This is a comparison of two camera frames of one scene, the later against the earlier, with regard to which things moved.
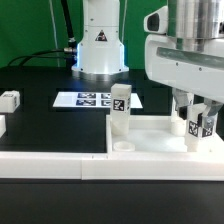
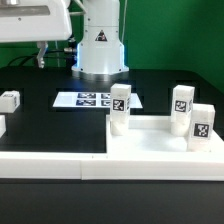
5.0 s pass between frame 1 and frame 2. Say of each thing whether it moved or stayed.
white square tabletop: stayed
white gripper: moved
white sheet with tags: stayed
